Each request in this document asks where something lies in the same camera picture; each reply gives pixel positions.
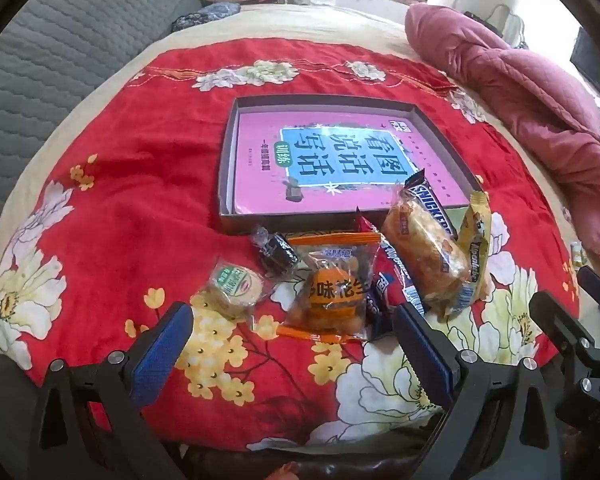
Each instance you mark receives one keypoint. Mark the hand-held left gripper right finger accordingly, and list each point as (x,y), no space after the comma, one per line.
(425,357)

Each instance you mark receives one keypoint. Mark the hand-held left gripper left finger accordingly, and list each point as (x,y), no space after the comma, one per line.
(162,355)

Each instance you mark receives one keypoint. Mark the round cake packet green label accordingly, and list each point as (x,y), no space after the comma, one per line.
(237,282)

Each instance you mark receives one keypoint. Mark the red wafer bar packet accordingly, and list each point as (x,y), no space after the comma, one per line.
(387,260)

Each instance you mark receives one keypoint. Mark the clear rice cracker packet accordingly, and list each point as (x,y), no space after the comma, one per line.
(425,250)

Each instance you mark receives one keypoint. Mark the orange peanut packet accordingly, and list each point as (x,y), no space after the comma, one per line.
(330,295)

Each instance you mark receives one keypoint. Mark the yellow wafer bar packet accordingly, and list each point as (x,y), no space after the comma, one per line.
(477,240)

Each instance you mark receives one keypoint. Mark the brown chocolate bar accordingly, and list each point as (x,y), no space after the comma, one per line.
(432,205)

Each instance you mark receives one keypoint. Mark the dark candy packet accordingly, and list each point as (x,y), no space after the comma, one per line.
(280,255)

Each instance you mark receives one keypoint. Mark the shallow grey cardboard box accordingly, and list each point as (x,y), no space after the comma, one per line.
(325,106)

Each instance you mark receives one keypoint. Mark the small yellow packet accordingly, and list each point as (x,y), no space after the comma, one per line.
(578,254)

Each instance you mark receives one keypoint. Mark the red floral blanket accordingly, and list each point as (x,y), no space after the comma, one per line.
(130,160)

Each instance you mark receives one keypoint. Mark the pink quilt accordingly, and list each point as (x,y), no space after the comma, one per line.
(520,90)

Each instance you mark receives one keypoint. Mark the pink book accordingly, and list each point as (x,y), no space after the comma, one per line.
(260,160)

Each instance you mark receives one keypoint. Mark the black television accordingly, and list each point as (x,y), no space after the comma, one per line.
(592,60)

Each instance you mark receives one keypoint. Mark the white chair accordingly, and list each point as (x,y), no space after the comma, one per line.
(507,22)

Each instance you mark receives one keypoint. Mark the grey quilted headboard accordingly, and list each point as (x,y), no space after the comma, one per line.
(55,60)

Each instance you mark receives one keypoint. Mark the blue patterned cloth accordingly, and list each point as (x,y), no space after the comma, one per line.
(205,15)

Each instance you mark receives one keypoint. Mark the beige bed sheet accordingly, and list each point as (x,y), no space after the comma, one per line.
(305,22)

